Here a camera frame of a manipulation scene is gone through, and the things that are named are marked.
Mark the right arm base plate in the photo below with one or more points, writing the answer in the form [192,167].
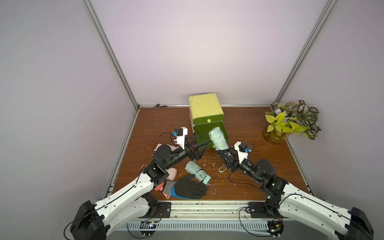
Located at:
[263,210]

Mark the small circuit board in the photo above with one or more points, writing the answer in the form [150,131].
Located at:
[275,227]
[148,228]

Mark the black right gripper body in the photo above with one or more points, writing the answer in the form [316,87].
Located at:
[231,158]

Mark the right small circuit board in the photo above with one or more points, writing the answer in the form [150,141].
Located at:
[275,227]

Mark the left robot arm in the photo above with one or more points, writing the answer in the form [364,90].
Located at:
[96,221]

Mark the aluminium front rail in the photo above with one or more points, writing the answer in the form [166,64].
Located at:
[205,216]

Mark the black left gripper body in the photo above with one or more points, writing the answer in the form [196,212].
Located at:
[188,155]

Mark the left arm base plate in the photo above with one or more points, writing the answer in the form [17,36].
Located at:
[160,210]

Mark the green artificial plant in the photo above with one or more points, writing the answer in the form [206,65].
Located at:
[295,118]

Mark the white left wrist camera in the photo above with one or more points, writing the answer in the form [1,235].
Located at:
[180,136]

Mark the black blue work glove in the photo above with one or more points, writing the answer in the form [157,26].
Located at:
[185,188]

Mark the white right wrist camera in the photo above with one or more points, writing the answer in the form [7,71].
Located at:
[243,151]

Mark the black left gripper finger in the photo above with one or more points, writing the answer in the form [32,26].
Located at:
[191,139]
[199,149]

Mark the dark green top drawer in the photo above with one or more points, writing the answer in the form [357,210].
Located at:
[201,120]

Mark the amber glass plant vase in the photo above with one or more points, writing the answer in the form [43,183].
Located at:
[274,137]

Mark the dark green drawer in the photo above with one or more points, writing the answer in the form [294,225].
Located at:
[202,131]
[201,120]

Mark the left small circuit board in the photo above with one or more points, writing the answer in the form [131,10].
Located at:
[148,228]

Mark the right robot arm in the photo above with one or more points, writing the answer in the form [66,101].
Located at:
[288,201]

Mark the pink plastic scoop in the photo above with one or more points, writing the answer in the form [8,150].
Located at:
[160,187]

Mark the green pink drawer cabinet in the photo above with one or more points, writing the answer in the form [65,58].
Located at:
[206,104]

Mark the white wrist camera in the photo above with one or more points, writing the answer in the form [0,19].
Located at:
[180,136]
[243,151]

